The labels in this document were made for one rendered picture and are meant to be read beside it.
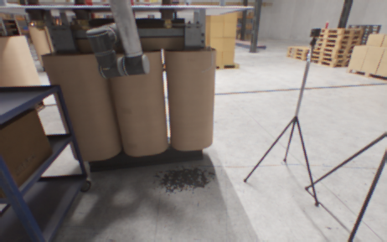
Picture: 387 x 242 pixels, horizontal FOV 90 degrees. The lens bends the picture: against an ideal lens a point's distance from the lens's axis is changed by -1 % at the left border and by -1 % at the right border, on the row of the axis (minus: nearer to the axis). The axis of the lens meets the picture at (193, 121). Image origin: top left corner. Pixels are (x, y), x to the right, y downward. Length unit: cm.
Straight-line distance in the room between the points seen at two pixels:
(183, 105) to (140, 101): 35
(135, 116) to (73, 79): 51
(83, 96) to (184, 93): 76
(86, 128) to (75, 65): 49
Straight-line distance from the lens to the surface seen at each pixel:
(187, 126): 172
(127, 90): 159
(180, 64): 155
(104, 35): 120
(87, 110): 171
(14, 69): 381
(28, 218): 137
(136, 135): 174
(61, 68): 167
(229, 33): 646
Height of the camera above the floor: 125
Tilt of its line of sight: 26 degrees down
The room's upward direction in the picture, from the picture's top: 1 degrees counter-clockwise
